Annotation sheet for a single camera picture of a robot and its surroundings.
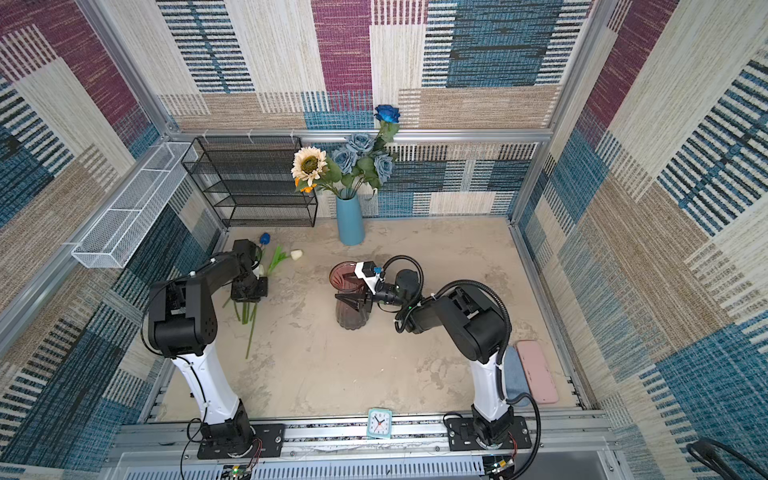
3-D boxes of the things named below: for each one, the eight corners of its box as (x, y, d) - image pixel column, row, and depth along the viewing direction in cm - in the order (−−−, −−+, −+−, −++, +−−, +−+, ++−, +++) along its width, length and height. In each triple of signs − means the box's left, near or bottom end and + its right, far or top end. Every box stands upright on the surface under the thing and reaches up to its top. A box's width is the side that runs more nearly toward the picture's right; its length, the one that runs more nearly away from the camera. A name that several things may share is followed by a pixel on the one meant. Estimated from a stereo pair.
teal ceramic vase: (343, 250, 114) (335, 208, 98) (342, 237, 118) (334, 195, 102) (366, 247, 115) (362, 205, 99) (364, 234, 119) (360, 192, 103)
